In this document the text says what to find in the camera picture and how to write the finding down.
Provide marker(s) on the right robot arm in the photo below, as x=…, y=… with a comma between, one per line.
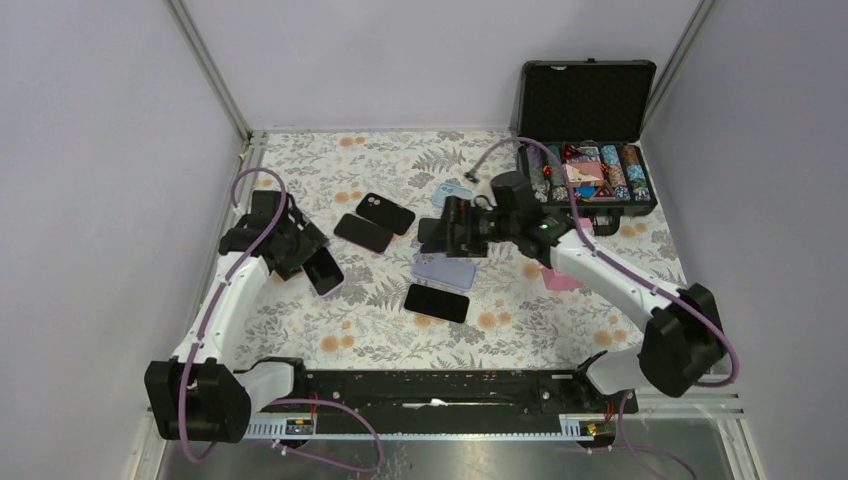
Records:
x=682, y=334

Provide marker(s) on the light blue phone case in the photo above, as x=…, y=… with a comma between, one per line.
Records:
x=445, y=190

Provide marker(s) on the playing cards deck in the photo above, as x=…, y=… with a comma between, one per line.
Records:
x=584, y=173

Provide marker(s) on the lilac phone case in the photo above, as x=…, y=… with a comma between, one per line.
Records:
x=450, y=272

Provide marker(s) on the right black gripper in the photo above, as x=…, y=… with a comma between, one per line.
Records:
x=461, y=212

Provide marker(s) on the black poker chip case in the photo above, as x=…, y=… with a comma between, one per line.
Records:
x=580, y=111

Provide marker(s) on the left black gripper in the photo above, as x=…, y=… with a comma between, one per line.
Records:
x=311, y=240

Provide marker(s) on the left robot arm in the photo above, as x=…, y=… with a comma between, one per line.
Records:
x=196, y=395

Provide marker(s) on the black phone case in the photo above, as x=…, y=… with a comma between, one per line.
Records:
x=385, y=213

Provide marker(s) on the pink box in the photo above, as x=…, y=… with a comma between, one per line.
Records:
x=555, y=280

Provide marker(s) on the floral tablecloth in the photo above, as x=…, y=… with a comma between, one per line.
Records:
x=513, y=321

